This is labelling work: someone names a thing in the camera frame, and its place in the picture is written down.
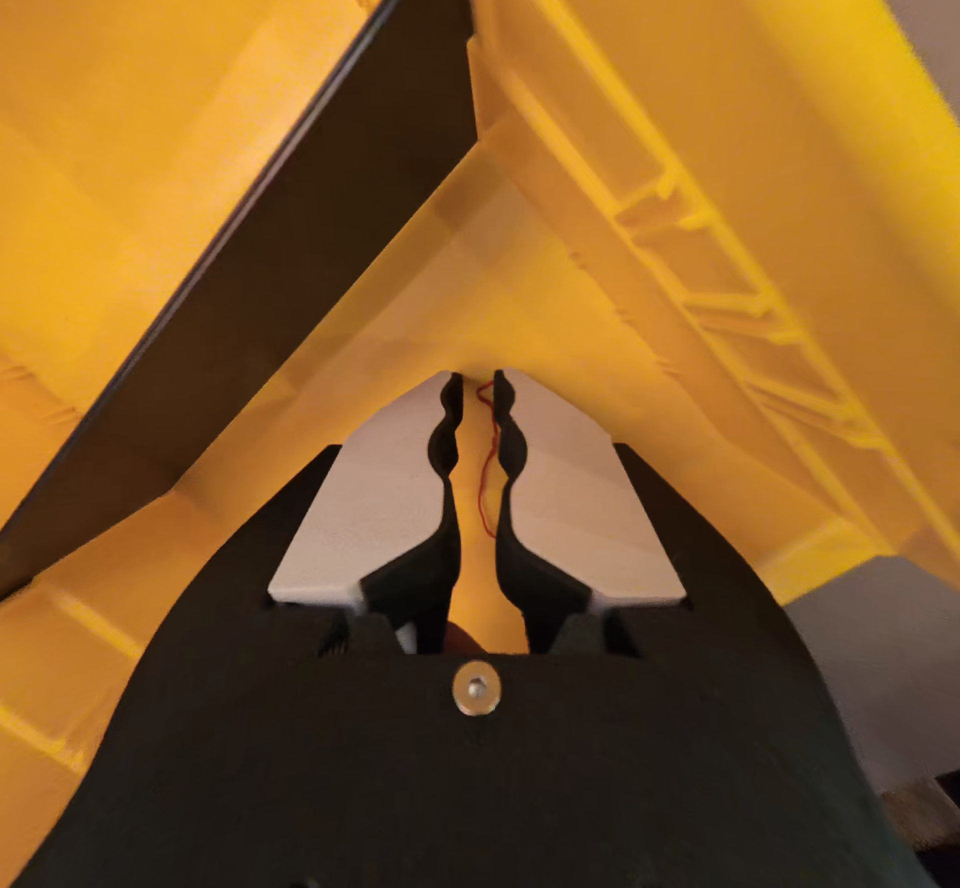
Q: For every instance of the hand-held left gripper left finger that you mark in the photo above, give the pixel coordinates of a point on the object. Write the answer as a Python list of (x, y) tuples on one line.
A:
[(360, 513)]

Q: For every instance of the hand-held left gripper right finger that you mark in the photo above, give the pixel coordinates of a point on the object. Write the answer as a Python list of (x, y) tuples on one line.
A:
[(592, 521)]

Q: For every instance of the red twist tie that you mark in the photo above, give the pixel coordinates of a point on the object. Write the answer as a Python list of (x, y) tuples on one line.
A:
[(494, 438)]

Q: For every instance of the yellow plastic bin with divider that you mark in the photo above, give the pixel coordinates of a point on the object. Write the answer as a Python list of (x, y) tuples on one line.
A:
[(465, 288)]

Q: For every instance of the person's left hand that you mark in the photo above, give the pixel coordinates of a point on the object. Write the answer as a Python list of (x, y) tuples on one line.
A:
[(465, 640)]

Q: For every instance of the black bin divider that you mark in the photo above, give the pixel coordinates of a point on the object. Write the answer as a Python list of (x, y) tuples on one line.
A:
[(300, 266)]

